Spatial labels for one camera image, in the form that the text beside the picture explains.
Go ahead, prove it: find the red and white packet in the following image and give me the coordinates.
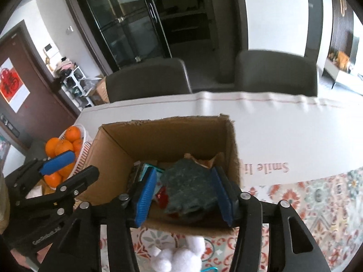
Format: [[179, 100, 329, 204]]
[[154, 188, 171, 207]]

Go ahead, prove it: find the dark green cloth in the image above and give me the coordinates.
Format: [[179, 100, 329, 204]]
[[160, 160, 222, 223]]

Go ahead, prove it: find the white shoe rack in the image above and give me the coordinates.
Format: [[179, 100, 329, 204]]
[[61, 65, 94, 111]]

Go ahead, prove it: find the white slatted plastic basket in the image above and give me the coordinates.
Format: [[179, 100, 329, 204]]
[[42, 124, 95, 188]]

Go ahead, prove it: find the door lock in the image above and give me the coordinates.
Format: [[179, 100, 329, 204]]
[[0, 113, 20, 138]]

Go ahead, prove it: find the white plush toy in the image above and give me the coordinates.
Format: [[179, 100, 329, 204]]
[[150, 235, 206, 272]]

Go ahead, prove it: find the pile of bags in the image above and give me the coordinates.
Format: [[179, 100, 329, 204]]
[[54, 56, 76, 79]]

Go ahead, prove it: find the red and white door poster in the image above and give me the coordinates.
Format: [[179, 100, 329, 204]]
[[0, 57, 30, 113]]

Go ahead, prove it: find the teal tissue pack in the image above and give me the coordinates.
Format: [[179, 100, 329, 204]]
[[140, 162, 167, 176]]

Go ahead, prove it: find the pile of oranges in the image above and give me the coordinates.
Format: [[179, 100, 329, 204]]
[[44, 126, 83, 188]]

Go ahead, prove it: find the grey upholstered chair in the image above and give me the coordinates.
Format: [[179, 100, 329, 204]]
[[105, 57, 193, 103], [234, 50, 318, 96]]

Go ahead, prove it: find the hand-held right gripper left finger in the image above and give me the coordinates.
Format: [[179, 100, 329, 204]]
[[38, 167, 158, 272]]

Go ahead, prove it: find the white media console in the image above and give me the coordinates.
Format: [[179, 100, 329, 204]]
[[323, 56, 363, 97]]

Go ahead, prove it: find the cardboard box on floor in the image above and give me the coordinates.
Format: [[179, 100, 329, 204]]
[[90, 76, 110, 105]]

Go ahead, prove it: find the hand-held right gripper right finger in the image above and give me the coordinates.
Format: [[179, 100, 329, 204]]
[[211, 166, 332, 272]]

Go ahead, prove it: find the brown entrance door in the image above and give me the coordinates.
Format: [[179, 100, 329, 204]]
[[0, 22, 80, 148]]

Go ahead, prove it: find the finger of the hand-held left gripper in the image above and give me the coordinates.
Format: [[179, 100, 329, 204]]
[[15, 165, 100, 208], [12, 150, 76, 194]]

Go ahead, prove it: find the black glass door cabinet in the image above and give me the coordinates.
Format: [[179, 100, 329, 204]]
[[67, 0, 174, 69]]

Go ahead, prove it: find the patterned table runner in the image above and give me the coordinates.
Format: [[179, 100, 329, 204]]
[[98, 167, 363, 272]]

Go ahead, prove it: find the brown cardboard box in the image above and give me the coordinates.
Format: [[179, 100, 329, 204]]
[[75, 114, 242, 237]]

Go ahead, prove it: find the yellow bag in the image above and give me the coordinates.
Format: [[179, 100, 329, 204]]
[[337, 51, 351, 70]]

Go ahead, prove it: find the white wall intercom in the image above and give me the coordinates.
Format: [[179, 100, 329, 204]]
[[42, 42, 59, 60]]

